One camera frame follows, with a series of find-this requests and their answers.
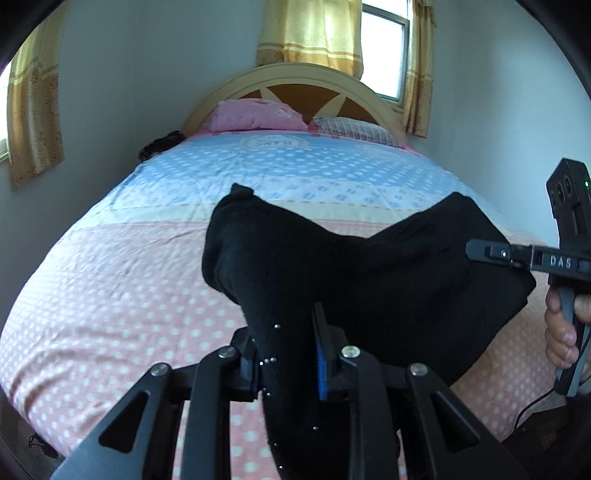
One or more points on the striped pillow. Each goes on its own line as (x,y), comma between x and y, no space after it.
(355,129)

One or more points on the narrow yellow curtain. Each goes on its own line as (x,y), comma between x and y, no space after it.
(420,69)

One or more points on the person's right hand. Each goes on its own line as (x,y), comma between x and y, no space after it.
(556,337)

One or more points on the cream and wood headboard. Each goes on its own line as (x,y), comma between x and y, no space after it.
(295,74)

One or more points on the window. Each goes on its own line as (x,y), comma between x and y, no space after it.
(385,50)

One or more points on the long yellow side curtain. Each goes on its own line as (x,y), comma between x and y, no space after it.
(37,106)

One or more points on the black pants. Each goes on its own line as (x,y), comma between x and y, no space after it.
(369,286)

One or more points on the pink and blue dotted bedspread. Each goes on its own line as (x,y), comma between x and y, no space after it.
(115,277)

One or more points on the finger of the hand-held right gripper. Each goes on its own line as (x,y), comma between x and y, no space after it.
(494,253)

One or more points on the pink pillow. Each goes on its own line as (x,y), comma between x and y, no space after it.
(258,115)

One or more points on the black bundle beside bed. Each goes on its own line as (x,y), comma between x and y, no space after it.
(159,145)

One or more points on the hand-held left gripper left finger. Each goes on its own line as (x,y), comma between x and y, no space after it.
(247,364)

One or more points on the wide yellow curtain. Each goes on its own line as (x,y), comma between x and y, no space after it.
(309,32)

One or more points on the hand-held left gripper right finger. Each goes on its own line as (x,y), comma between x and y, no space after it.
(322,369)

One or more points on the person's dark clothing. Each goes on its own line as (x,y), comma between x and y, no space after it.
(549,447)

